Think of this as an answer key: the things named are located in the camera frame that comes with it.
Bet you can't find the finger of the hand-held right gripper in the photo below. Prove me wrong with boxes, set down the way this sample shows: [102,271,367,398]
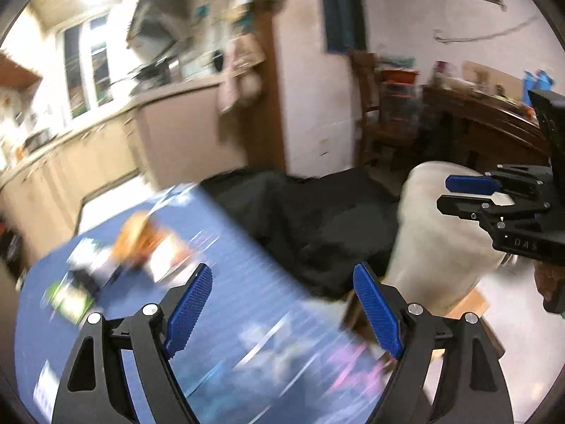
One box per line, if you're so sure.
[445,164,552,206]
[436,194,517,224]

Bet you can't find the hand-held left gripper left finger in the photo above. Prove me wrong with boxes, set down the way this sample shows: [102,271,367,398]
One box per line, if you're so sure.
[52,263,213,424]

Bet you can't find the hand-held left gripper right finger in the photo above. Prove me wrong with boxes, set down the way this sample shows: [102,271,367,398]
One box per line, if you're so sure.
[352,263,515,424]

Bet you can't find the white plastic bucket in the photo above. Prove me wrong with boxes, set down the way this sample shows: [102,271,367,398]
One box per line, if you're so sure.
[384,161,508,314]

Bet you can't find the orange print paper cup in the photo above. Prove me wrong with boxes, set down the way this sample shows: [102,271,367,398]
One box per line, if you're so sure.
[112,212,155,270]

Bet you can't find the long white blue packet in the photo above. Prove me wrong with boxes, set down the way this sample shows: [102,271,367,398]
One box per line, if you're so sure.
[66,238,115,292]

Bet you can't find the white packet with blue print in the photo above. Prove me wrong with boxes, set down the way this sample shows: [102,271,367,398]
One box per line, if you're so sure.
[34,359,57,408]

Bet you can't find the person's right hand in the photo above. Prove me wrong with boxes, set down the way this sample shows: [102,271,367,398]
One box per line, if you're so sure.
[535,264,564,304]

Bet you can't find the dark wooden stool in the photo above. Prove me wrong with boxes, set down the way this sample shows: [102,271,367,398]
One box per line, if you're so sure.
[342,287,506,363]

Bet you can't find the dark wooden table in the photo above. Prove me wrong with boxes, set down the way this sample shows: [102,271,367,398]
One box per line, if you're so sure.
[419,84,552,173]

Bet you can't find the blue star tablecloth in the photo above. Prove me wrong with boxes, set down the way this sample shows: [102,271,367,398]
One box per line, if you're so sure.
[13,183,393,424]

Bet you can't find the black cloth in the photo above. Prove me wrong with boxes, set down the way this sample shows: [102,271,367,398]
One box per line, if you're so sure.
[201,167,402,299]

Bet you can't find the round beige board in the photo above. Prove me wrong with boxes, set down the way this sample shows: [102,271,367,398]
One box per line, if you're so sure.
[463,61,526,93]

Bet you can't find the red basin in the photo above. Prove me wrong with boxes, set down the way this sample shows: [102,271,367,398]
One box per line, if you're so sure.
[382,68,418,84]

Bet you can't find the dark wooden chair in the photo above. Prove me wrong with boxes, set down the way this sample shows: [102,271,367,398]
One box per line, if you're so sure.
[351,51,418,171]

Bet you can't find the beige kitchen base cabinets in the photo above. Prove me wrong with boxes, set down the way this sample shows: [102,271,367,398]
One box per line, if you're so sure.
[0,82,248,239]

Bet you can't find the dark window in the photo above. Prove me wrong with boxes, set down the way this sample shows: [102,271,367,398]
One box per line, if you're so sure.
[318,0,367,54]

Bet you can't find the hanging beige bags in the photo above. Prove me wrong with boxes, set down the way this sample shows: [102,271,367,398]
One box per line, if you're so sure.
[216,31,268,113]

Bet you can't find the barred kitchen window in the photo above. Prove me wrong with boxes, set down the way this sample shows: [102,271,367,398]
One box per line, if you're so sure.
[59,13,115,120]

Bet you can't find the steel range hood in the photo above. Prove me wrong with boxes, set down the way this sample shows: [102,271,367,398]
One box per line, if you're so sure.
[126,2,182,60]

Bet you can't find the white wall cable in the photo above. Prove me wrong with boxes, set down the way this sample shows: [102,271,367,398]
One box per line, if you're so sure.
[435,13,539,45]

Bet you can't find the wooden door frame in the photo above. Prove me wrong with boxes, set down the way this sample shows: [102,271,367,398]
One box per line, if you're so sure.
[240,0,292,173]

